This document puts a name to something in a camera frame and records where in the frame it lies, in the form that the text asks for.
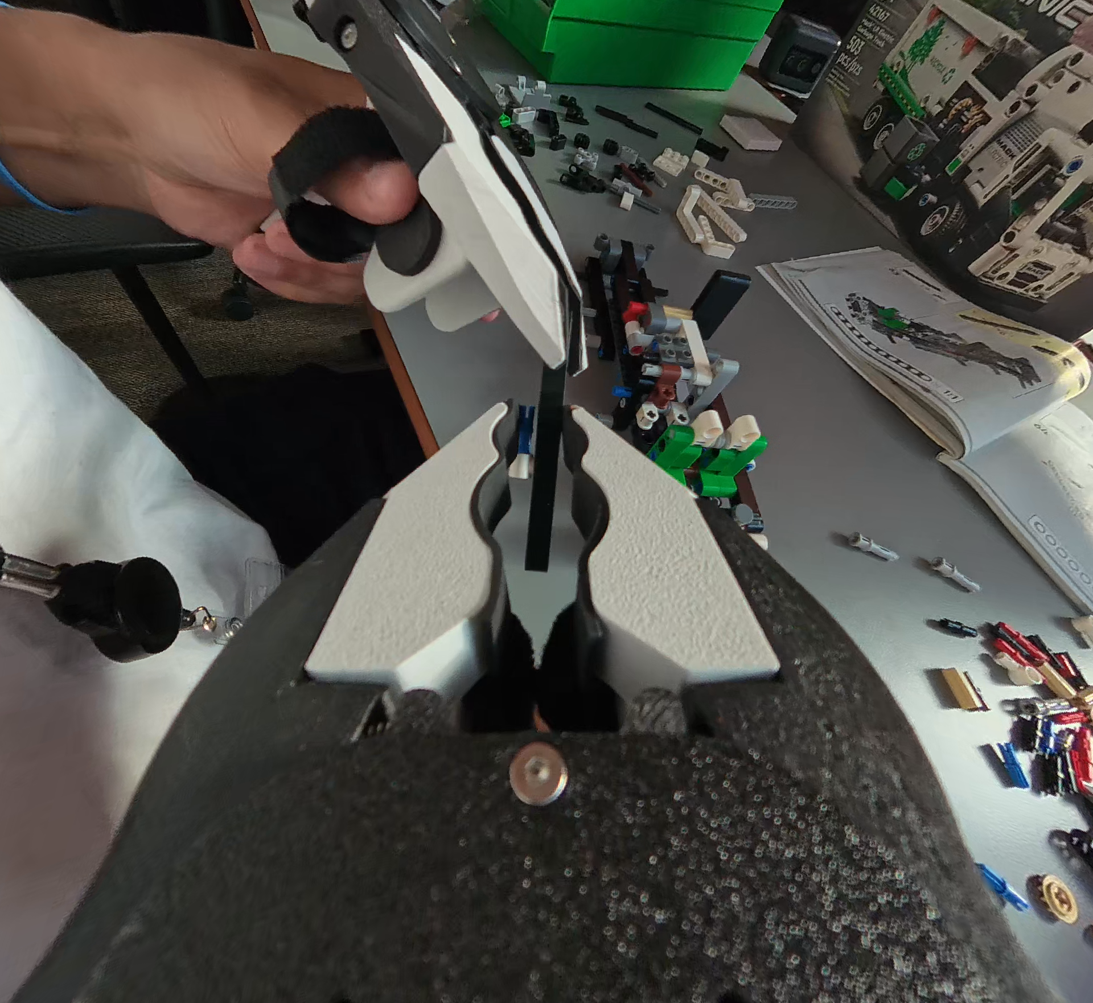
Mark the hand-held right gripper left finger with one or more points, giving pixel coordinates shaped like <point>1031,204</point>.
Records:
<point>410,576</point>

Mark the white square tile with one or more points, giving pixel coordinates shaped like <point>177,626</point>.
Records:
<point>751,134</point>

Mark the blue wristband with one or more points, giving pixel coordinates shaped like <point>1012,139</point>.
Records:
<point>43,199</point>

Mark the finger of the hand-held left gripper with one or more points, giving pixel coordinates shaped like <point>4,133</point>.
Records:
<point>555,260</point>
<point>495,226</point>

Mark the person's left hand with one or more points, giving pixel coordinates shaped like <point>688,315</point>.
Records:
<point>188,132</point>

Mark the grey lego pin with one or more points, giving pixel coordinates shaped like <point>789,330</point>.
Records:
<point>873,546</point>
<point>955,574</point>

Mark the dark grey camera device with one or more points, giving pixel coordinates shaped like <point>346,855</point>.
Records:
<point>798,55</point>

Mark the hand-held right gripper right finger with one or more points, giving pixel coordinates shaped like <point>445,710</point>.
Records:
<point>674,585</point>

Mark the person's left forearm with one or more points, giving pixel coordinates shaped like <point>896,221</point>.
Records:
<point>24,98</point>

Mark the partly built lego truck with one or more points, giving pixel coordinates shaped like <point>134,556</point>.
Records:
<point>683,439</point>

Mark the black badge reel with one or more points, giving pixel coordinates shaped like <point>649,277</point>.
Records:
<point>128,606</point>

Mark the lego set box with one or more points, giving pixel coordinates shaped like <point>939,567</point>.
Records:
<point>982,98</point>

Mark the person's white shirt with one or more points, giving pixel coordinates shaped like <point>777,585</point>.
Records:
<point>85,465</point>

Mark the pile of small coloured pins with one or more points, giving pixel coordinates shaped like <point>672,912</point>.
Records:
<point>1025,655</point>

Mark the pile of assorted lego pieces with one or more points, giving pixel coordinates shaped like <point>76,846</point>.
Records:
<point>726,196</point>

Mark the lego instruction booklet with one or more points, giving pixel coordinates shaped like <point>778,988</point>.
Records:
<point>922,337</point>

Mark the long black lego beam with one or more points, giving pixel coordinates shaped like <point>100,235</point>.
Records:
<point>545,491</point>

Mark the blue and white lego pin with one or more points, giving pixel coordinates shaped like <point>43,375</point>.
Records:
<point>522,435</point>

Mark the black office chair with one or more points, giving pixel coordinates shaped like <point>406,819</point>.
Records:
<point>94,239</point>

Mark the white paper sheet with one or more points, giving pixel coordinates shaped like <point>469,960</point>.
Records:
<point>773,100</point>

